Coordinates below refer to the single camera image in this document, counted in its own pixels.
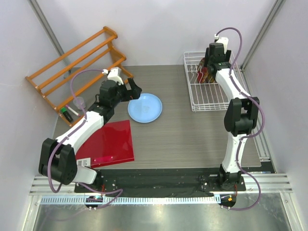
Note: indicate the clear plastic cup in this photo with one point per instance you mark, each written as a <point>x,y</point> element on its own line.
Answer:
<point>79,103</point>

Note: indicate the orange wooden rack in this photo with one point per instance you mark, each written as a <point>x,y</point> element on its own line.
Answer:
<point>82,63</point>

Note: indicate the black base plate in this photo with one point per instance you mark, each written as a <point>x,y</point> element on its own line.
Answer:
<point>156,172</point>

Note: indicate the light blue plate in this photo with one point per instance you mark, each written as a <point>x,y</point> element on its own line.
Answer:
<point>146,109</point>

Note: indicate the white pink pen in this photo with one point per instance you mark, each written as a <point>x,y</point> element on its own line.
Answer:
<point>72,110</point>

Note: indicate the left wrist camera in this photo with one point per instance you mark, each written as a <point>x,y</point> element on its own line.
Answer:
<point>114,75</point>

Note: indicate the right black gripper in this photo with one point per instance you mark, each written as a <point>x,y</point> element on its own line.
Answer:
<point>226,56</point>

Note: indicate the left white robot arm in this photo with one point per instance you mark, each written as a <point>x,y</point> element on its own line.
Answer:
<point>58,156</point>

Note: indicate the red acrylic board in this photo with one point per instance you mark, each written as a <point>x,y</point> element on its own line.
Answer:
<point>110,145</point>

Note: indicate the white slotted cable duct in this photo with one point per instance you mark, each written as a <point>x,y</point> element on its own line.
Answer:
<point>97,200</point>

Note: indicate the green highlighter marker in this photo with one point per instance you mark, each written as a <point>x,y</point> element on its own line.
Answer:
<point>66,114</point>

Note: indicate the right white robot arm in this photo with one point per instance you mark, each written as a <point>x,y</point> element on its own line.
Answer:
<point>241,115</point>

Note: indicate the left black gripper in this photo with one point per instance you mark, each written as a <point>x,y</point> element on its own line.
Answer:
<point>134,93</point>

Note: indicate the white wire dish rack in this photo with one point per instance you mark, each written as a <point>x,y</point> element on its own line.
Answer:
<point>204,96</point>

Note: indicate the red floral plate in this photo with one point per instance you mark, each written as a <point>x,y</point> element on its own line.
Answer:
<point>204,73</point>

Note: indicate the aluminium rail frame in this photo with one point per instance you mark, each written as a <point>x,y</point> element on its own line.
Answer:
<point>166,186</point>

